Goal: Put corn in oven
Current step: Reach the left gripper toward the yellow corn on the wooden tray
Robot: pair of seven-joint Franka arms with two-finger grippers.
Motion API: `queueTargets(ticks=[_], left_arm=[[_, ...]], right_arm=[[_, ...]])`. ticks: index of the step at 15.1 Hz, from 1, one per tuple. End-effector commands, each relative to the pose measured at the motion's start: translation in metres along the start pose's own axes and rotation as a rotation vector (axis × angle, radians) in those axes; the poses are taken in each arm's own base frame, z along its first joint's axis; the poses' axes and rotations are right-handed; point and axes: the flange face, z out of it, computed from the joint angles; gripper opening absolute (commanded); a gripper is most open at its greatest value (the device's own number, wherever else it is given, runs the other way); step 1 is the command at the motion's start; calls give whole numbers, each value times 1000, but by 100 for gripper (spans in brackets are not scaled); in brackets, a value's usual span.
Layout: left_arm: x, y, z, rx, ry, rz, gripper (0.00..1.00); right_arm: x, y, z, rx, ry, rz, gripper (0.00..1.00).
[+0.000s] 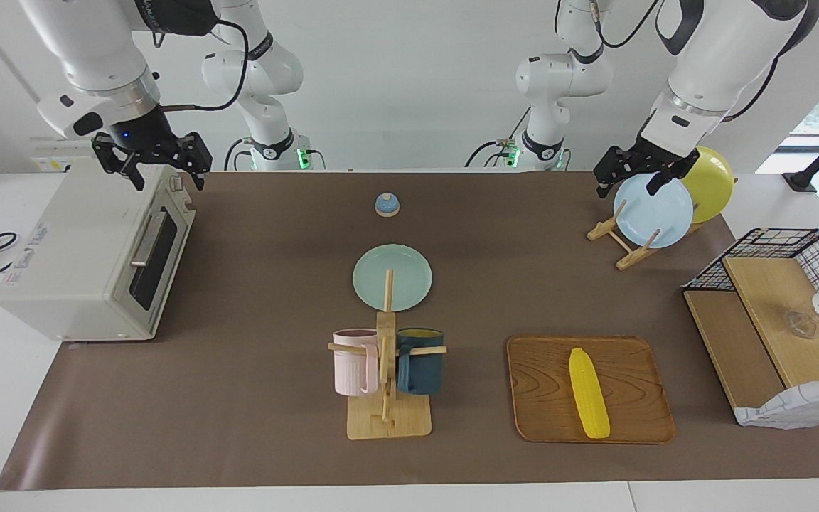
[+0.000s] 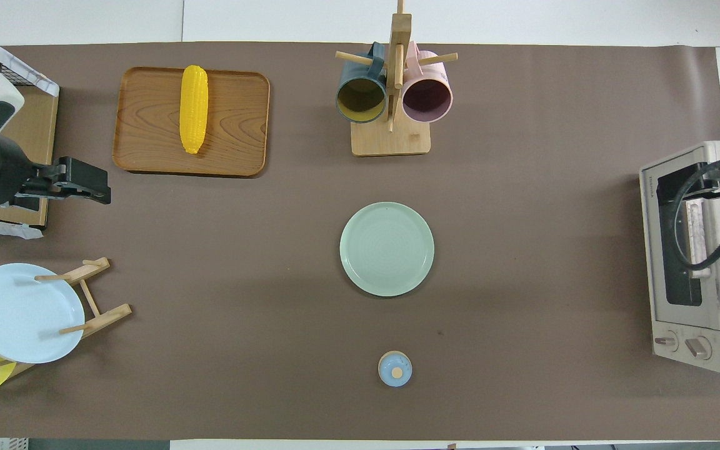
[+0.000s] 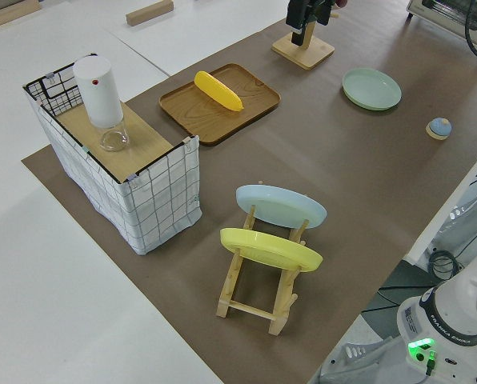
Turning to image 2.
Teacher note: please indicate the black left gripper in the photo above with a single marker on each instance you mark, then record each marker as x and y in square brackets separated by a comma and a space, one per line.
[88, 178]

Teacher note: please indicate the toaster oven glass door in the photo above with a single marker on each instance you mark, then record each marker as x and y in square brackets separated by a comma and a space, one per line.
[649, 250]

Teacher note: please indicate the yellow corn cob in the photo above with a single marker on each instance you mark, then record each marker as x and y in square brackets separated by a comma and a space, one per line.
[194, 109]

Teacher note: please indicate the pale green plate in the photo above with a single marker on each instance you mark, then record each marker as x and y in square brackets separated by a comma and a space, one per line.
[387, 249]

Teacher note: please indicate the oven control knob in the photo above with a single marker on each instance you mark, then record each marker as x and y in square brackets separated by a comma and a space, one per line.
[699, 347]
[666, 342]

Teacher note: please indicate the white checked cloth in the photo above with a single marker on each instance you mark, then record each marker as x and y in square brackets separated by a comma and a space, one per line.
[29, 74]
[4, 228]

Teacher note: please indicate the wooden plate rack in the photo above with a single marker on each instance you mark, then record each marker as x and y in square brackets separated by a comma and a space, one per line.
[107, 317]

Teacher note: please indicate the light blue plate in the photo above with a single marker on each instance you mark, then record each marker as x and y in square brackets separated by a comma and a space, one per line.
[22, 312]

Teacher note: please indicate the brown wooden tray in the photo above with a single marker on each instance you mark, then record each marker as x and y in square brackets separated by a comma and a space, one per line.
[235, 125]

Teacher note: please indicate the brown table mat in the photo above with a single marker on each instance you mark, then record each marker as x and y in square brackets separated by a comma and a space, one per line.
[272, 312]

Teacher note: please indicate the dark teal mug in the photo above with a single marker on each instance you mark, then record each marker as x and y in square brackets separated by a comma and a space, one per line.
[360, 100]

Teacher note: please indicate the wooden mug tree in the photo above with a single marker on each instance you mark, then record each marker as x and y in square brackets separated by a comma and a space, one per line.
[391, 140]

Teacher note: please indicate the pink mug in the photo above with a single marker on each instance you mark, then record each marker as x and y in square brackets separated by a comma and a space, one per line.
[427, 100]

